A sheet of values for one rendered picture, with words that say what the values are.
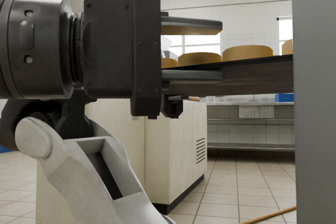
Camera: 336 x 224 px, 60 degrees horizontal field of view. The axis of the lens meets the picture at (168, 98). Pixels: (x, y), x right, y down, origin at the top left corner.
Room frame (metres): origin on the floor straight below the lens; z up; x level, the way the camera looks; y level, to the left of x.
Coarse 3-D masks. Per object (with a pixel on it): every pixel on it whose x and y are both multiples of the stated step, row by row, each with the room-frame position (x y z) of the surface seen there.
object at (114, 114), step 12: (96, 108) 1.55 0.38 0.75; (108, 108) 1.66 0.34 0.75; (120, 108) 1.79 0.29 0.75; (96, 120) 1.55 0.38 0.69; (108, 120) 1.66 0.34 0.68; (120, 120) 1.79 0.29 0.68; (132, 120) 1.95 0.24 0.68; (120, 132) 1.79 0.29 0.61; (132, 132) 1.95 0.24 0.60; (132, 144) 1.95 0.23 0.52; (132, 156) 1.95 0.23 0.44; (36, 168) 1.60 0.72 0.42; (132, 168) 1.95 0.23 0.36; (36, 180) 1.60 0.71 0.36; (36, 192) 1.60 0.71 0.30; (48, 192) 1.57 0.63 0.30; (36, 204) 1.60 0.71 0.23; (48, 204) 1.57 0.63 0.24; (60, 204) 1.54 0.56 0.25; (36, 216) 1.60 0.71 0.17; (48, 216) 1.57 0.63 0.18; (60, 216) 1.54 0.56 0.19; (72, 216) 1.52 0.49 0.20
